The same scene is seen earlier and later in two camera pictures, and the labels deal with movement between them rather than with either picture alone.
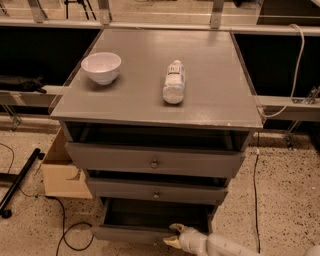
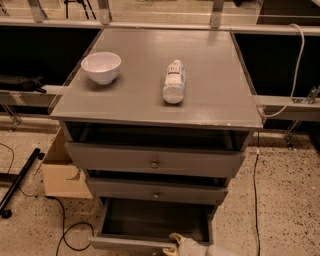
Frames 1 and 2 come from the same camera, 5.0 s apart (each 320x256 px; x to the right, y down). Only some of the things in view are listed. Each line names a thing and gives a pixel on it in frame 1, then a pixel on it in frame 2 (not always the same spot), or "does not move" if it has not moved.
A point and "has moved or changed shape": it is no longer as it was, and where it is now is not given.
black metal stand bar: x=6 y=213 does not move
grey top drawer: x=155 y=159 does not move
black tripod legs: x=82 y=2 does not move
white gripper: x=190 y=238 -> x=190 y=248
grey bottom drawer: x=149 y=219 has moved or changed shape
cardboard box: x=61 y=177 does not move
